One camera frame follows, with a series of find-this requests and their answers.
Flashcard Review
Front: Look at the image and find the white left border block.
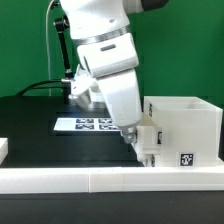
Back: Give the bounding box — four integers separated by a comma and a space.
0, 138, 8, 165

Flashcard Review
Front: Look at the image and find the white marker sheet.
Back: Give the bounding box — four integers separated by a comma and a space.
54, 118, 118, 132

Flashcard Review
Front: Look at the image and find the white drawer box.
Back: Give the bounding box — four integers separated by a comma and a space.
132, 126, 162, 154
137, 154, 155, 167

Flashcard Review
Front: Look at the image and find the white front drawer box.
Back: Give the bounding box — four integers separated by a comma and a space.
137, 154, 155, 167

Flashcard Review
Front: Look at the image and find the white cable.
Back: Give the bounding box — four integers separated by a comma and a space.
45, 0, 56, 97

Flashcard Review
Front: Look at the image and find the white border wall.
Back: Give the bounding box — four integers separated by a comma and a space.
0, 166, 224, 194

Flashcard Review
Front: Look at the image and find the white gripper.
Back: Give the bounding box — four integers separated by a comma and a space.
77, 33, 141, 144

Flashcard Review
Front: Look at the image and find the black cable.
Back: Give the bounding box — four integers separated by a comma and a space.
14, 79, 74, 98

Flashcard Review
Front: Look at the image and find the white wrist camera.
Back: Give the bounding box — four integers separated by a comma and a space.
69, 65, 102, 108

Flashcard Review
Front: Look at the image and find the white drawer cabinet frame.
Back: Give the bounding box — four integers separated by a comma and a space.
144, 96, 223, 167

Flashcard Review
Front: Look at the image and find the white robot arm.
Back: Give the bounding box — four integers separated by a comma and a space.
60, 0, 169, 144

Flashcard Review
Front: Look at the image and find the black camera stand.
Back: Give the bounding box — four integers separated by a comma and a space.
54, 15, 74, 85

